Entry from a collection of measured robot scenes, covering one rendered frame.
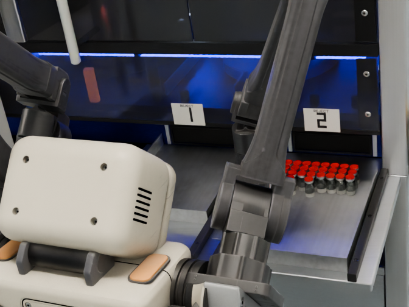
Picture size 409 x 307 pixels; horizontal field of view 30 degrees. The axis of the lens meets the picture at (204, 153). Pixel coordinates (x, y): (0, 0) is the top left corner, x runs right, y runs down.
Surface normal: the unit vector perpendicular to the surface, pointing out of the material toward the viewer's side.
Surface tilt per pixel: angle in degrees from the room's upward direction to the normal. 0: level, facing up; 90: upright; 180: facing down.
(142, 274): 8
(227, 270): 37
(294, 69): 68
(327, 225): 0
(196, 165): 0
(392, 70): 90
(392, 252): 90
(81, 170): 48
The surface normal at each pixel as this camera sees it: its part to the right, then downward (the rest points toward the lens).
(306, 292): -0.35, 0.50
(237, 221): 0.11, -0.32
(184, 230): -0.14, -0.87
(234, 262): -0.25, -0.39
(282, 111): 0.00, 0.11
